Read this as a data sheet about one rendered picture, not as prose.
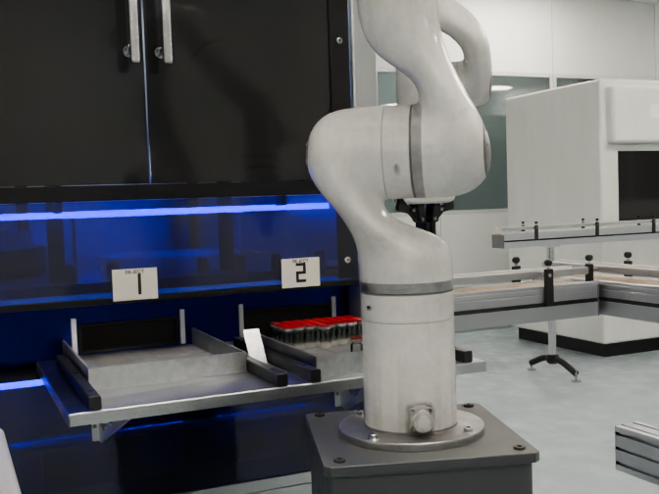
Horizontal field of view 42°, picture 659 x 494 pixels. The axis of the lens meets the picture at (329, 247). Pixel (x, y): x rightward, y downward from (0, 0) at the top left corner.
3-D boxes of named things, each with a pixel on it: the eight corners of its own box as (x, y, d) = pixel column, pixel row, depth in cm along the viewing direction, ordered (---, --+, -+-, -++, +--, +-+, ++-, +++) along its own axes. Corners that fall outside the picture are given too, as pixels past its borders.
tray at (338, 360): (249, 348, 169) (248, 330, 168) (367, 335, 179) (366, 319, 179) (317, 377, 137) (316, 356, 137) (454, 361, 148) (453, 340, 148)
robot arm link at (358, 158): (450, 294, 104) (445, 97, 102) (302, 296, 107) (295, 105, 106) (455, 284, 115) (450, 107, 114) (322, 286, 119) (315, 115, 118)
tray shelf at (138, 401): (36, 370, 163) (35, 361, 163) (364, 335, 191) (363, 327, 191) (69, 426, 119) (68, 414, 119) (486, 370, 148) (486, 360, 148)
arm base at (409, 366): (504, 446, 103) (500, 294, 102) (349, 457, 101) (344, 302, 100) (462, 409, 122) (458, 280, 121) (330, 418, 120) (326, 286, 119)
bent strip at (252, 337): (243, 362, 154) (242, 329, 153) (259, 360, 155) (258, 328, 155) (272, 375, 141) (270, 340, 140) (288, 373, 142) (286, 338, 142)
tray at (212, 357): (63, 358, 165) (62, 339, 165) (193, 344, 175) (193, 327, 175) (89, 390, 134) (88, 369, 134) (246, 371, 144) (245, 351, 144)
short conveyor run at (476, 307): (367, 342, 193) (365, 273, 192) (338, 333, 207) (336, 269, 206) (603, 316, 221) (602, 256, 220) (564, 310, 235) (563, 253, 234)
